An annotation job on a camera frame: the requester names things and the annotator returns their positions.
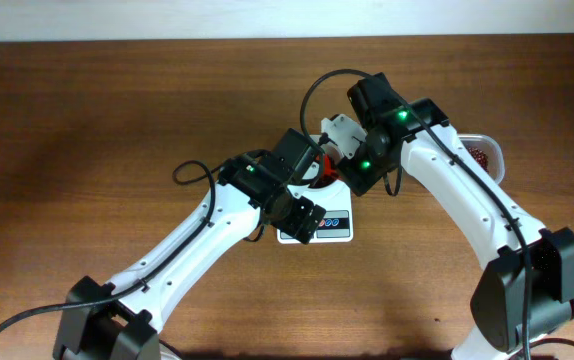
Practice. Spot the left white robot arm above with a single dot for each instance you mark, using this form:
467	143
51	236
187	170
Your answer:
122	319

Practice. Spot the red measuring scoop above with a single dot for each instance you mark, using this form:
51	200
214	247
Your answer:
329	166

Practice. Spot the white kitchen scale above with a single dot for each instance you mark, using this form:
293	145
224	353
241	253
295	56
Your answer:
337	223

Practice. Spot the clear plastic container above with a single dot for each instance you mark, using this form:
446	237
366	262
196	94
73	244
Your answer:
492	149

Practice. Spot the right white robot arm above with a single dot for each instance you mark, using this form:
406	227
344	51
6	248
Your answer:
526	290

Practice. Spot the red adzuki beans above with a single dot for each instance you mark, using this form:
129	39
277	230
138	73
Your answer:
480	157

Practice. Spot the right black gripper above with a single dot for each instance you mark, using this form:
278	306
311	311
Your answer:
357	182

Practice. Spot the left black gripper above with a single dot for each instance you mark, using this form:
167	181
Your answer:
292	225

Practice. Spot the grey-white bowl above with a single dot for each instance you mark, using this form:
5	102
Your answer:
337	187

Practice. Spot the beans in bowl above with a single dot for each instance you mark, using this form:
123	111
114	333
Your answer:
325	180

